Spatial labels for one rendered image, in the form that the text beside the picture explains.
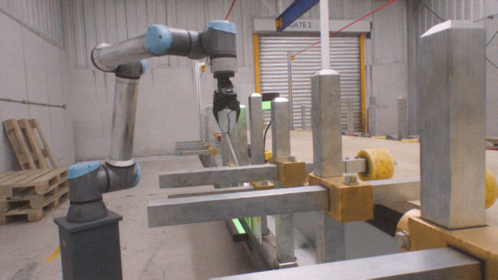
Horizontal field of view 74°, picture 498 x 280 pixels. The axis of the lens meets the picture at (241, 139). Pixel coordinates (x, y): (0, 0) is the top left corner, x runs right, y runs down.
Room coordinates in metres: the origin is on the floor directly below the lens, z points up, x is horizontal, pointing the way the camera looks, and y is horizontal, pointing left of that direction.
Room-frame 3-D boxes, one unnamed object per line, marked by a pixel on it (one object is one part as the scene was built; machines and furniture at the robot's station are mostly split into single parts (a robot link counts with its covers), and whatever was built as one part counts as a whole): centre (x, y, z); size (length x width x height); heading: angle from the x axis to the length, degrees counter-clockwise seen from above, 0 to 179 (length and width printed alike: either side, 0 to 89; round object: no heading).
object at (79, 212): (1.65, 0.79, 0.65); 0.19 x 0.19 x 0.10
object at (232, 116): (1.13, 0.03, 1.05); 0.06 x 0.03 x 0.09; 11
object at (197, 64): (3.80, 0.42, 1.20); 0.15 x 0.12 x 1.00; 10
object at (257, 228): (1.05, -0.02, 0.75); 0.26 x 0.01 x 0.10; 10
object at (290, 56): (3.99, -0.64, 1.25); 0.15 x 0.08 x 1.10; 10
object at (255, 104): (1.03, -0.05, 0.90); 0.03 x 0.03 x 0.48; 10
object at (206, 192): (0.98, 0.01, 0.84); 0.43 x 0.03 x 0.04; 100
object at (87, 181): (1.65, 0.78, 0.79); 0.17 x 0.15 x 0.18; 133
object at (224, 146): (1.78, 0.09, 0.93); 0.05 x 0.04 x 0.45; 10
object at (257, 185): (1.00, -0.05, 0.85); 0.13 x 0.06 x 0.05; 10
